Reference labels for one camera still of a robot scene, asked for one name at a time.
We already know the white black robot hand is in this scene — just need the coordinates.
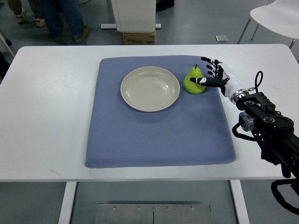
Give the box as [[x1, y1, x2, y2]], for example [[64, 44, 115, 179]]
[[188, 57, 246, 102]]

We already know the green pear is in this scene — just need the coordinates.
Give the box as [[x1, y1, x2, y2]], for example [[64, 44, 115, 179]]
[[184, 64, 206, 94]]

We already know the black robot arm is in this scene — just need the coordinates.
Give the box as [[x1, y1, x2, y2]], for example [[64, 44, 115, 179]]
[[232, 71, 299, 215]]

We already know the beige round plate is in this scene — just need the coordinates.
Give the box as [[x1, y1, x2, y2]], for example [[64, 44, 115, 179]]
[[121, 66, 180, 112]]

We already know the metal floor plate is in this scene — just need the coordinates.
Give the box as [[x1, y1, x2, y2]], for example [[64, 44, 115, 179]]
[[95, 203, 212, 224]]

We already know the grey floor outlet cover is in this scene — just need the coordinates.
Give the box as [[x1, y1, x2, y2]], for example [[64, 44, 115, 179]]
[[215, 35, 228, 42]]

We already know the blue textured mat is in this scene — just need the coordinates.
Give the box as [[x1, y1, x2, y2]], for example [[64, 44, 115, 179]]
[[85, 56, 236, 168]]

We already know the white chair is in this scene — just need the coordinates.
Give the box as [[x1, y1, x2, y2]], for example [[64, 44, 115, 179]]
[[237, 0, 299, 49]]

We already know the cardboard box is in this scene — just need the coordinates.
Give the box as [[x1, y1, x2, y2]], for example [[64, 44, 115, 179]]
[[122, 32, 156, 45]]

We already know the white table right leg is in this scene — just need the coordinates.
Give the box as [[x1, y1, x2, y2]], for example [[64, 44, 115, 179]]
[[229, 180, 250, 224]]

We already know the white table leg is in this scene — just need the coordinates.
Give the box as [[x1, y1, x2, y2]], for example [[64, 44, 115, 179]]
[[58, 182, 77, 224], [229, 180, 250, 224]]

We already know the person in blue jeans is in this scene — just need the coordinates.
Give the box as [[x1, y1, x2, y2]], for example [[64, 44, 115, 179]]
[[37, 0, 90, 43]]

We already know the white table left leg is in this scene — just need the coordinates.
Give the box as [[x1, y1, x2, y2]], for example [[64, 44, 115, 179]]
[[58, 182, 77, 224]]

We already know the person with white sneakers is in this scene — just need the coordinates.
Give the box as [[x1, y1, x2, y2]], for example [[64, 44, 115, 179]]
[[7, 0, 46, 28]]

